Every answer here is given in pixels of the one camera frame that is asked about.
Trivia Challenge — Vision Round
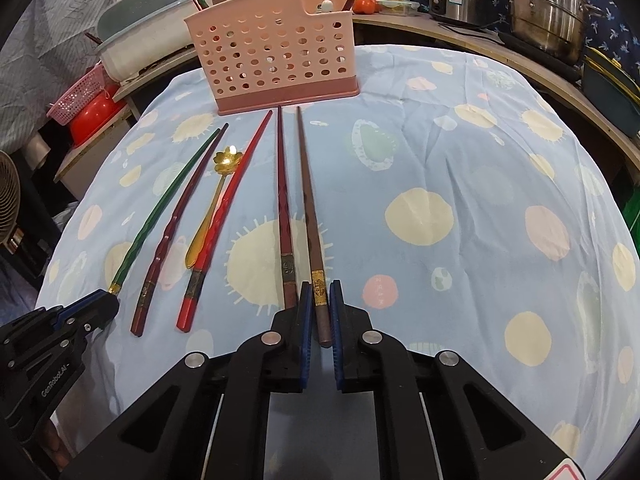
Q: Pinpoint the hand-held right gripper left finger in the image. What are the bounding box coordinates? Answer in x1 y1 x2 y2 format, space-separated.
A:
60 280 315 480

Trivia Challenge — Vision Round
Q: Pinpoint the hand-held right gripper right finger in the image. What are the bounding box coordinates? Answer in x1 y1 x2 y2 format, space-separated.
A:
327 280 566 480

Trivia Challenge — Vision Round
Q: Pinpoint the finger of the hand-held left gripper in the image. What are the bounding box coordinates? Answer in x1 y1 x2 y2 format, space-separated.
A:
0 291 108 341
60 292 120 333

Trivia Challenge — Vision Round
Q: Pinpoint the maroon wavy chopstick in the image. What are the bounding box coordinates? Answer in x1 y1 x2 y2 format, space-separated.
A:
130 123 230 337

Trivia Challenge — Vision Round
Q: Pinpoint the brown chopstick gold band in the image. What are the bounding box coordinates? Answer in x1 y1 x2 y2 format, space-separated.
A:
296 105 335 348

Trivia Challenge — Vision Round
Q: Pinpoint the dark red chopstick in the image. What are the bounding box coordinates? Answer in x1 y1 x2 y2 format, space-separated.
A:
276 106 297 311

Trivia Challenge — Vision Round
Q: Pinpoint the gold flower spoon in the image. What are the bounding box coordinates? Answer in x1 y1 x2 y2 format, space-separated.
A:
185 146 243 269

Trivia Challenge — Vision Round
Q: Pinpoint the pink perforated utensil holder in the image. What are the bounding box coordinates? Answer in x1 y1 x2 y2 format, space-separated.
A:
183 0 362 115

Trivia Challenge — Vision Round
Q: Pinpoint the person's left hand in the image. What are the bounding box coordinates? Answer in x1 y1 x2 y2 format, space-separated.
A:
47 405 73 468

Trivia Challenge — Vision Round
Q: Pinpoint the grey electric fan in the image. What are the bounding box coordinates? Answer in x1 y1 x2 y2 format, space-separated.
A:
0 150 23 261

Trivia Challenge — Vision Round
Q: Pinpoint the grey low cabinet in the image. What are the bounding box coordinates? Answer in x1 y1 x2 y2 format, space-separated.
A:
52 145 136 211

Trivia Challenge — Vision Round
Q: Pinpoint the red plastic basin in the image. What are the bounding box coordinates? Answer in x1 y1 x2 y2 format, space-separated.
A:
68 91 128 147

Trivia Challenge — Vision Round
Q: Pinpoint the blue printed tablecloth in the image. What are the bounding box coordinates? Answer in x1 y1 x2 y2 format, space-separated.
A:
35 45 640 480

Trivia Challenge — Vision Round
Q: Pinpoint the pink plastic basket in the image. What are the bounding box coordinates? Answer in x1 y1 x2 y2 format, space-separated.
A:
46 66 108 126

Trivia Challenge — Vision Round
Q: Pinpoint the grey striped cloth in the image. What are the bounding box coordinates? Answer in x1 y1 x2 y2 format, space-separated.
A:
0 0 131 141

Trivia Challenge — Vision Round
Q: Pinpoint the green white dish drainer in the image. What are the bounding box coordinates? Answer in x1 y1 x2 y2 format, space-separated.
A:
96 0 211 81

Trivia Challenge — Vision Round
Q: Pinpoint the curved wooden counter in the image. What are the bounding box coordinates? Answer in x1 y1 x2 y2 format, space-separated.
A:
52 10 640 201

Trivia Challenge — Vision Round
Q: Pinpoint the clear food container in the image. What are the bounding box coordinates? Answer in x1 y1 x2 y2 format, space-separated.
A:
377 0 421 15

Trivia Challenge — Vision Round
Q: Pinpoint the black induction cooker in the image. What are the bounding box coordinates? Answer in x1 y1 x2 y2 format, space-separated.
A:
495 30 586 78

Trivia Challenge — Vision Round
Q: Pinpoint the steel steamer pot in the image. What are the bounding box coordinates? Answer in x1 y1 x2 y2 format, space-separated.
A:
500 0 603 67

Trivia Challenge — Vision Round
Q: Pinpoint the navy printed cloth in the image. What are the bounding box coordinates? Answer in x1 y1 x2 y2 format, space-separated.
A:
395 0 640 86

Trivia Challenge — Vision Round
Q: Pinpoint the black power cable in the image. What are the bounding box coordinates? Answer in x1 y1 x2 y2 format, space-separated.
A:
440 20 501 37

